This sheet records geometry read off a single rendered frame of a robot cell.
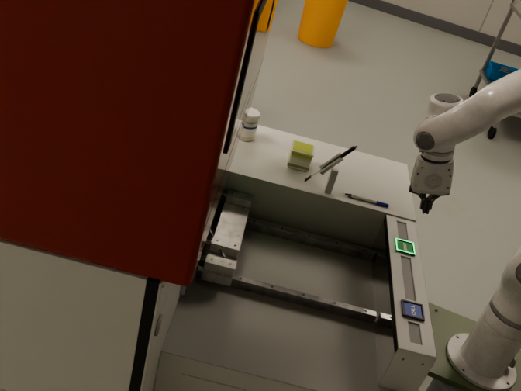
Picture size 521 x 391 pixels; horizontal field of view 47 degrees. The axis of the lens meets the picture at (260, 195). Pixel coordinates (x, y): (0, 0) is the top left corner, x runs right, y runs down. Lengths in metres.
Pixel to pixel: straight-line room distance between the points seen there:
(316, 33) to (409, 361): 4.73
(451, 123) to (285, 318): 0.65
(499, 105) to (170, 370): 0.98
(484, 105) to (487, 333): 0.57
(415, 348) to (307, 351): 0.27
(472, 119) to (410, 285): 0.48
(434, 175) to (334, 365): 0.55
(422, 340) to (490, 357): 0.22
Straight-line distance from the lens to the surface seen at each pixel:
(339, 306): 1.67
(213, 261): 1.59
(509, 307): 1.59
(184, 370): 1.51
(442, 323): 1.81
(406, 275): 1.69
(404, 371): 1.53
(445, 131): 1.46
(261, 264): 1.76
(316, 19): 5.92
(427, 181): 1.63
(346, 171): 2.03
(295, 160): 1.93
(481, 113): 1.47
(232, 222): 1.78
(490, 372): 1.71
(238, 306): 1.62
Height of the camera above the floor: 1.94
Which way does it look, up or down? 34 degrees down
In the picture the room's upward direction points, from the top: 16 degrees clockwise
